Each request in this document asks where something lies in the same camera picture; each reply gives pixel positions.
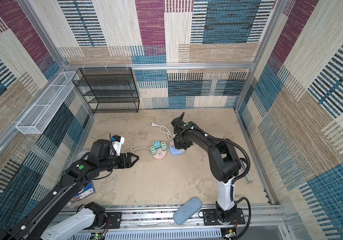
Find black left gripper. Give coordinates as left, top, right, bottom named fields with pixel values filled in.
left=99, top=151, right=139, bottom=173

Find green plug adapter cube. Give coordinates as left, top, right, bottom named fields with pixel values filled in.
left=160, top=142, right=167, bottom=151

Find green plug adapter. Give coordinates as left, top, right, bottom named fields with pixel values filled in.
left=150, top=146, right=157, bottom=156

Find teal plug adapter cube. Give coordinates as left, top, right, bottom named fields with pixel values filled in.
left=153, top=141, right=161, bottom=149

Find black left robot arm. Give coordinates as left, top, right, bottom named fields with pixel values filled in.
left=0, top=140, right=139, bottom=240

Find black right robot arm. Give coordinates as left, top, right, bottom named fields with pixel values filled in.
left=171, top=113, right=251, bottom=224

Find blue square power strip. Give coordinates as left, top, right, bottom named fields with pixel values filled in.
left=169, top=147, right=185, bottom=156

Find pink round power strip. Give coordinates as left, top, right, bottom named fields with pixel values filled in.
left=152, top=149, right=167, bottom=160

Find clear tape roll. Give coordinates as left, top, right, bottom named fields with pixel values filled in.
left=76, top=149, right=90, bottom=160

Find blue printed booklet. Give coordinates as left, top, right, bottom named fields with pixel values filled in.
left=69, top=181, right=96, bottom=203

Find silver stapler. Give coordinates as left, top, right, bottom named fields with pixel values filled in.
left=240, top=158, right=253, bottom=184

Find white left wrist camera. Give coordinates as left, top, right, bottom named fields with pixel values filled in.
left=110, top=135, right=125, bottom=156

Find white power strip cable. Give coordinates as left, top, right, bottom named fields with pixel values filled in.
left=151, top=122, right=175, bottom=141

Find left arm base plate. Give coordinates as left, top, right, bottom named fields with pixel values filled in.
left=76, top=209, right=122, bottom=231

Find black wire shelf rack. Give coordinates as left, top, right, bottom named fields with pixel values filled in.
left=72, top=67, right=140, bottom=114

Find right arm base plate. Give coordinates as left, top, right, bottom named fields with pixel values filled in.
left=198, top=208, right=246, bottom=226

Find white wire mesh basket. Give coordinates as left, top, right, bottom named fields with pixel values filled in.
left=12, top=71, right=75, bottom=135

